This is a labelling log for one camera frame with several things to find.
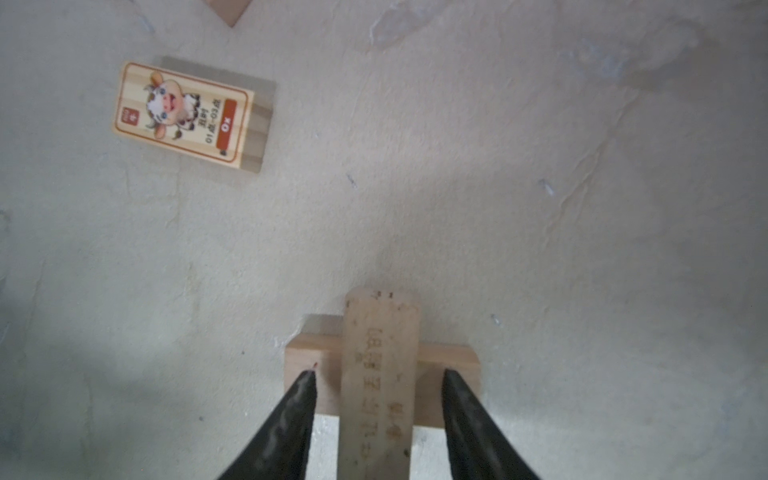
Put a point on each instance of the wood block numbered 31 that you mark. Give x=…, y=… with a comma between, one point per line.
x=380, y=339

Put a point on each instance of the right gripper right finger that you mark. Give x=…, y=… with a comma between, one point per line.
x=477, y=448

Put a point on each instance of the plain wood block left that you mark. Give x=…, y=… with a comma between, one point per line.
x=230, y=11

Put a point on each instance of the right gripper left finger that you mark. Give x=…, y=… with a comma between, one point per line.
x=280, y=448

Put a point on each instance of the cow picture wood block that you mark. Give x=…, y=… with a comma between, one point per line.
x=216, y=115

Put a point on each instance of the wood block numbered 72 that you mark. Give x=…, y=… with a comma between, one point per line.
x=318, y=346

